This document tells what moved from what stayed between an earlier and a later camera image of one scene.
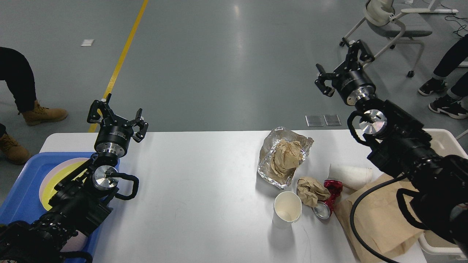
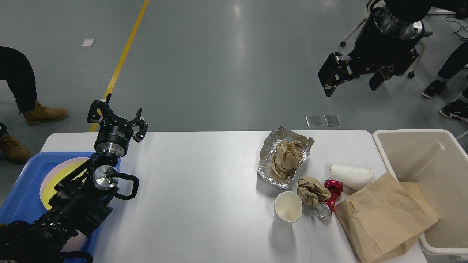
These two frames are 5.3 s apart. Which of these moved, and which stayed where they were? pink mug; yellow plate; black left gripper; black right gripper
Moved: black right gripper
Stayed: black left gripper; yellow plate; pink mug
